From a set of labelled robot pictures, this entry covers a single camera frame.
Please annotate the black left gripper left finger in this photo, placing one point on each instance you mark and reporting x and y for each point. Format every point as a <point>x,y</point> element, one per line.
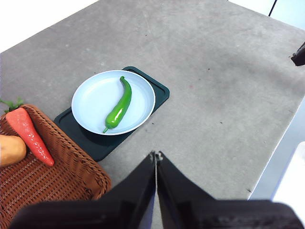
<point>107,214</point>

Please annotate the yellow-brown potato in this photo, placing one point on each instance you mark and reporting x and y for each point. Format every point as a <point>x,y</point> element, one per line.
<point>12,150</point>

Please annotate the thin black pole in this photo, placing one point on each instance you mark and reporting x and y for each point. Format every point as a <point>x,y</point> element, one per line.
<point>273,7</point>

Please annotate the white box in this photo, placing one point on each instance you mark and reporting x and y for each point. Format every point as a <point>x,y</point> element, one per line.
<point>291,176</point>

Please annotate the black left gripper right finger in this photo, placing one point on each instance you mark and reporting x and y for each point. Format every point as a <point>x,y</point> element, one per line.
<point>214,217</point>

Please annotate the brown wicker basket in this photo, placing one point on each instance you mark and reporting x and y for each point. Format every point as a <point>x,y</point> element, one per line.
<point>59,171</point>

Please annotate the green chili pepper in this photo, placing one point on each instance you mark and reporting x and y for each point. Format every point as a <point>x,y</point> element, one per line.
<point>121,105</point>

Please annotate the black rectangular tray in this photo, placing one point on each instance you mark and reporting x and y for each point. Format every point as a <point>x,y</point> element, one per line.
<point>95,148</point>

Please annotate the orange carrot with green leaves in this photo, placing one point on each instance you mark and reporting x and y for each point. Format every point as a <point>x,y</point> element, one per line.
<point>26,128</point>

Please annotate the light blue round plate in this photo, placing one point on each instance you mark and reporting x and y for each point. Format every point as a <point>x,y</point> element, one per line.
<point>95,100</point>

